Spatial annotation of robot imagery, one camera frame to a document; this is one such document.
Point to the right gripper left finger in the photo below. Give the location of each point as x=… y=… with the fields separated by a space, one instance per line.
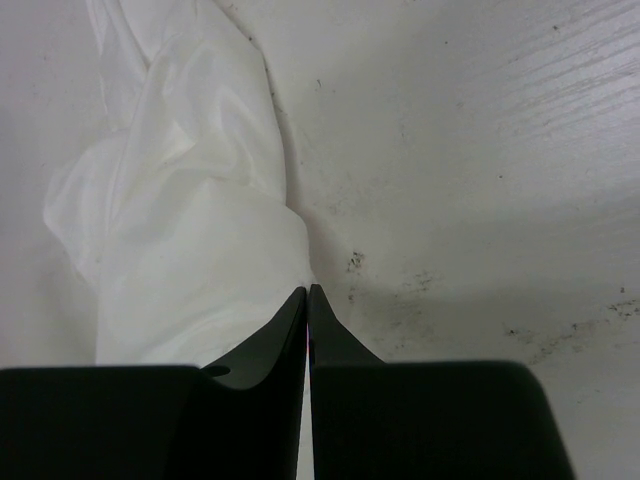
x=237 y=418

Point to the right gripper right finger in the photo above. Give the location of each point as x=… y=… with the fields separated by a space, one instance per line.
x=437 y=420

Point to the white tank top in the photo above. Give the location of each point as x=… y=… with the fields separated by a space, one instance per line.
x=177 y=218

